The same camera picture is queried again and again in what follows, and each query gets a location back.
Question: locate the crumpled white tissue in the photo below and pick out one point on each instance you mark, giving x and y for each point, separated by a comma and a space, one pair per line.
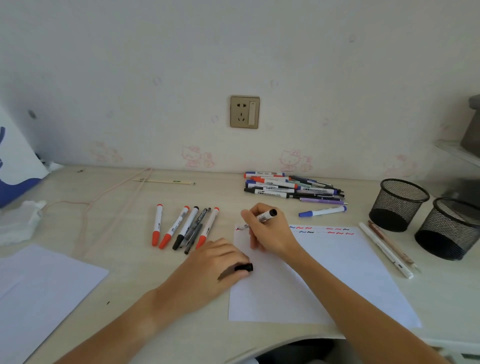
18, 223

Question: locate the light wooden table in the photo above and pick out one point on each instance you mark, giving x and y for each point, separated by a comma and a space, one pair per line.
131, 277

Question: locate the small white scrap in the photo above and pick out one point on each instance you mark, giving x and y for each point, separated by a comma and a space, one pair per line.
54, 167

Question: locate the wooden pencil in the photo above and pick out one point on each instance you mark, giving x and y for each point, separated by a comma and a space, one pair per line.
397, 249

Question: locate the red-capped white marker pen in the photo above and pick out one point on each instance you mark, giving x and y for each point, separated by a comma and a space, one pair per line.
157, 223
209, 225
175, 225

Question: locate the paper-wrapped chopsticks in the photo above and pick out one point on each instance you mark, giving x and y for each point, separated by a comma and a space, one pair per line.
163, 181

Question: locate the person's right hand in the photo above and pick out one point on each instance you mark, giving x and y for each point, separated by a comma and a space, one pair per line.
273, 236

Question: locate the black mesh cup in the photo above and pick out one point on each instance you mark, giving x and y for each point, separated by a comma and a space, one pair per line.
399, 204
450, 228

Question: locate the person's left hand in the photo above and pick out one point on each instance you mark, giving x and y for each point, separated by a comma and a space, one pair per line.
202, 277

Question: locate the black marker cap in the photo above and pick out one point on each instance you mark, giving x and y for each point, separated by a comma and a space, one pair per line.
244, 267

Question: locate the white plastic bag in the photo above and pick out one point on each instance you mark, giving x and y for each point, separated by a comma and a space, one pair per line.
18, 161

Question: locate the blue-capped white marker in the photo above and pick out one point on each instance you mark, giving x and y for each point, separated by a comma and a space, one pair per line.
326, 211

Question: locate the blank white paper sheet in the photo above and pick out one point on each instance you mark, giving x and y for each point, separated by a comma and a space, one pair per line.
41, 296

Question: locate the person's right forearm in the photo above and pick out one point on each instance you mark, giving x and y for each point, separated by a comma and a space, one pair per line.
356, 307

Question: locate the clear acrylic rack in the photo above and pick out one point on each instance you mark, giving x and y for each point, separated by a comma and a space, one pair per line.
457, 150

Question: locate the pile of assorted pens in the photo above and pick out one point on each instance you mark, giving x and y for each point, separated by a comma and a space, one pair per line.
273, 189

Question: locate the gold wall socket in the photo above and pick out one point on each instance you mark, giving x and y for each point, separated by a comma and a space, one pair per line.
240, 112

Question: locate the white paper sheet with squiggles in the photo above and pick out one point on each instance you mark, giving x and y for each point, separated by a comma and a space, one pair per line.
356, 285

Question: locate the white slim pen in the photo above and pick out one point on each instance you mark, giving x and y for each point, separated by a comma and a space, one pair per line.
386, 251

